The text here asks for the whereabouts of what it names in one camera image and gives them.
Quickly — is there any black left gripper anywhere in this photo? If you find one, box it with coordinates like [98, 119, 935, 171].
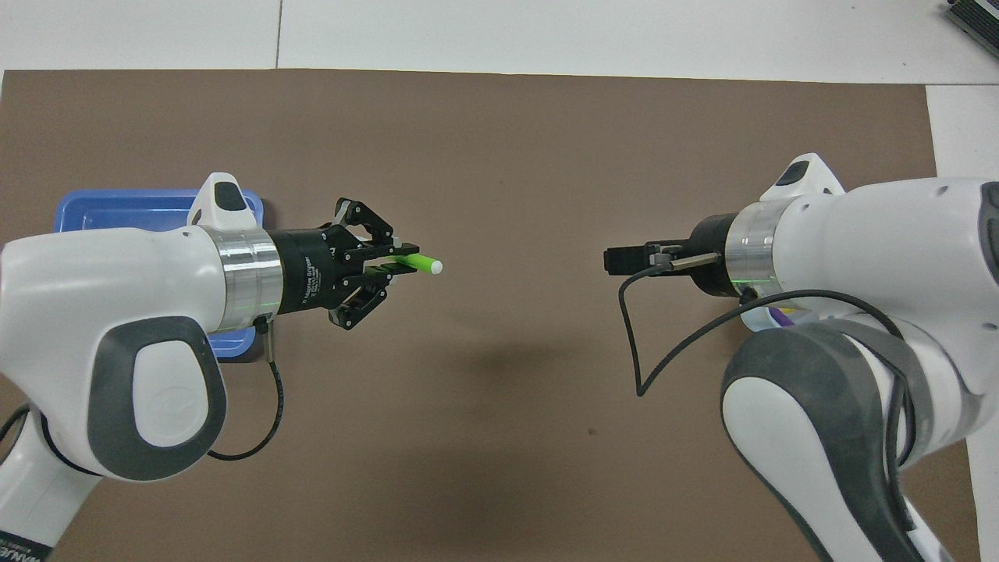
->
[269, 197, 422, 330]

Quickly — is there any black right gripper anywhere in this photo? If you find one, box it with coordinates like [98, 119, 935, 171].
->
[605, 212, 742, 299]

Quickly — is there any green highlighter pen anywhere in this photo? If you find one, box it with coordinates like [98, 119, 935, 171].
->
[390, 254, 444, 276]

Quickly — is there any blue plastic tray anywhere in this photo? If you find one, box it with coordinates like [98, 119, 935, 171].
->
[53, 189, 265, 360]

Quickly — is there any light blue mesh pen cup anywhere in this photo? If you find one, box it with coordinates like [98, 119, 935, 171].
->
[740, 301, 820, 333]

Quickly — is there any brown table mat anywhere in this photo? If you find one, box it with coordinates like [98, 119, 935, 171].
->
[0, 69, 980, 562]

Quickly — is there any grey ribbed device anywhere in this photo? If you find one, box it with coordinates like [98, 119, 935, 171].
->
[944, 0, 999, 59]

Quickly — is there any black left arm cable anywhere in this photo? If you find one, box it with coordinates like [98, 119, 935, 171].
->
[0, 320, 286, 461]

